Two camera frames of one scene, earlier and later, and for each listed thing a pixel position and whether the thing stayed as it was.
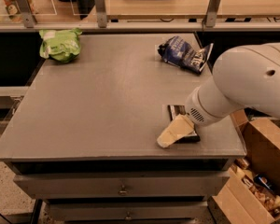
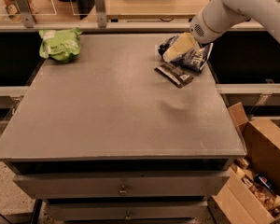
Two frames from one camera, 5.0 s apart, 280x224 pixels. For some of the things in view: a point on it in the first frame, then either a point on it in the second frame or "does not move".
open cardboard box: (257, 191) does not move
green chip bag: (63, 46) does not move
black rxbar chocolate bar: (175, 110) -> (175, 74)
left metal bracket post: (26, 12) does not move
